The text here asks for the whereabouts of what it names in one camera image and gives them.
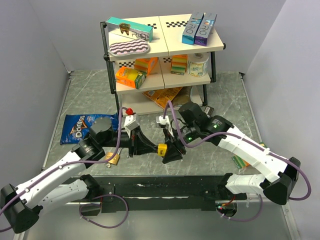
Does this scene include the orange sponge box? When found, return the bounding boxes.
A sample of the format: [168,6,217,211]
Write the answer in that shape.
[134,57,158,76]
[115,66,147,89]

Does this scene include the purple toothpaste box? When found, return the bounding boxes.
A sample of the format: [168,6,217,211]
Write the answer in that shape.
[194,12,217,46]

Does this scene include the brown seed bag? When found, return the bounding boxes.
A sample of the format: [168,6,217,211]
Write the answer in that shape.
[172,86,192,107]

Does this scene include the blue Doritos chip bag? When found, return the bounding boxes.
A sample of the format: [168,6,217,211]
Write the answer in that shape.
[59,113,119,145]

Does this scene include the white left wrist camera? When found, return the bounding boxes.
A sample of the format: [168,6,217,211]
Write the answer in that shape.
[123,107,140,137]

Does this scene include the beige three-tier shelf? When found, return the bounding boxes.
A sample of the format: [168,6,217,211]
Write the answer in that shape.
[100,14,226,115]

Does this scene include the toilet paper roll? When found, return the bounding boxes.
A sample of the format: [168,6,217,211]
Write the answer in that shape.
[186,52,210,78]

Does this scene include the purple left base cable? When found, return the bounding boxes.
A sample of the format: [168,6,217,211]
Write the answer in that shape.
[78,194,130,229]

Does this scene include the orange sponge pack on table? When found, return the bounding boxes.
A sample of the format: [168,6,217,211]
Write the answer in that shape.
[231,155,250,169]

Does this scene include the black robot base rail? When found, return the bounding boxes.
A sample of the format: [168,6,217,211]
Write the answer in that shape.
[78,174,247,213]

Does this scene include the orange sponge box front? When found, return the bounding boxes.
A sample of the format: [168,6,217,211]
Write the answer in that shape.
[115,66,147,89]

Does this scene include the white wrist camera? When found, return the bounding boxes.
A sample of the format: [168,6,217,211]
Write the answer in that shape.
[155,115,170,128]
[123,107,140,137]

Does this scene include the large brass padlock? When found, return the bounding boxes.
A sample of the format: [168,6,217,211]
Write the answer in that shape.
[104,148,123,168]

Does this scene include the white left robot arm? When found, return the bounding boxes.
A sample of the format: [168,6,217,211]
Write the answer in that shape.
[0,116,158,234]

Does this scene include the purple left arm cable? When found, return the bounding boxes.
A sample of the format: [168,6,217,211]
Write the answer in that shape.
[0,106,125,232]

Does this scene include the colourful sponge stack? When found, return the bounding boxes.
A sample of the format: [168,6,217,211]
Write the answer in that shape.
[170,54,188,75]

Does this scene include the orange snack packet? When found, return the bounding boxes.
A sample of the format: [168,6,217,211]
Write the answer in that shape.
[142,87,183,109]

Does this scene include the orange sponge box rear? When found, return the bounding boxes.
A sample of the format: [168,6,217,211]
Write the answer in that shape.
[134,57,158,76]

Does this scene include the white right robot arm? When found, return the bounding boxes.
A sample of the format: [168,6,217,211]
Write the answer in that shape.
[169,102,301,205]

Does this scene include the blue toothpaste box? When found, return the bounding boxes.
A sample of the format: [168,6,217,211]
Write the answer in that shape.
[182,11,205,45]

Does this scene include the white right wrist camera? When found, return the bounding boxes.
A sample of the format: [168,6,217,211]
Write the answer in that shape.
[155,115,170,128]

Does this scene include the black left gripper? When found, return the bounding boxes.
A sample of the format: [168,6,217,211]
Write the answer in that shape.
[101,125,159,158]

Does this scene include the teal toothpaste box lying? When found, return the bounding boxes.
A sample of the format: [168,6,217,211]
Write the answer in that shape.
[106,17,153,42]

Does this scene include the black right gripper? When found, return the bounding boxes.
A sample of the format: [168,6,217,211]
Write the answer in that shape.
[160,122,199,164]

